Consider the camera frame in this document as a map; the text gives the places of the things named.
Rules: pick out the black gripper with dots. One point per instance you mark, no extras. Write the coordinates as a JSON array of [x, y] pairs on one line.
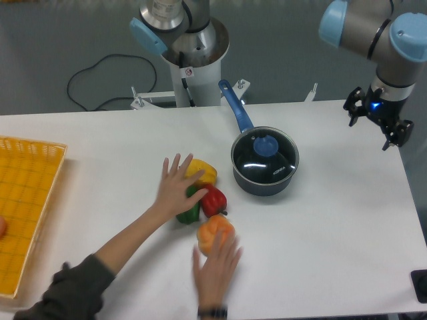
[[382, 105]]

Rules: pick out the yellow bell pepper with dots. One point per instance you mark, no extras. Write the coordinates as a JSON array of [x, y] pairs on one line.
[[209, 176]]

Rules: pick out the red bell pepper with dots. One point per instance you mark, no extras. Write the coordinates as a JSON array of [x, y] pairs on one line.
[[214, 202]]

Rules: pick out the orange bell pepper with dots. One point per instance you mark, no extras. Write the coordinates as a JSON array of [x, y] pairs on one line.
[[207, 232]]

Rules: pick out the green bell pepper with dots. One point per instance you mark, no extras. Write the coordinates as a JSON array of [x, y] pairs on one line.
[[192, 215]]

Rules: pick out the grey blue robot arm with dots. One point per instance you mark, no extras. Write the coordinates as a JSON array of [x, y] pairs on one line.
[[396, 44]]

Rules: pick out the glass lid blue knob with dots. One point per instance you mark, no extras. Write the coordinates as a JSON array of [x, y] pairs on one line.
[[264, 156]]

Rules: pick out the person left hand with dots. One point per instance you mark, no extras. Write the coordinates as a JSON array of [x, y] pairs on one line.
[[171, 197]]

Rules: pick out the person right hand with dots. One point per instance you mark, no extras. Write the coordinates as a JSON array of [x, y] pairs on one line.
[[213, 278]]

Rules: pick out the dark blue saucepan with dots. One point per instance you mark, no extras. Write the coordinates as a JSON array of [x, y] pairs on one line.
[[244, 123]]

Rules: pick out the black device table corner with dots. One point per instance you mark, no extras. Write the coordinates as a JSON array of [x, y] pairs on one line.
[[418, 278]]

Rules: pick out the black wristwatch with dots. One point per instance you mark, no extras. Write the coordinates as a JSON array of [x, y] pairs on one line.
[[217, 312]]

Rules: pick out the yellow wicker basket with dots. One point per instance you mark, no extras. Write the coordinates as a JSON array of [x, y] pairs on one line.
[[29, 170]]

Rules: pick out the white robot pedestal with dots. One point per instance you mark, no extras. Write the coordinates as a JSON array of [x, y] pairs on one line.
[[195, 65]]

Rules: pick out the metal table clamp bracket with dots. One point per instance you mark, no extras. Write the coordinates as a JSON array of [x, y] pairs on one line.
[[153, 100]]

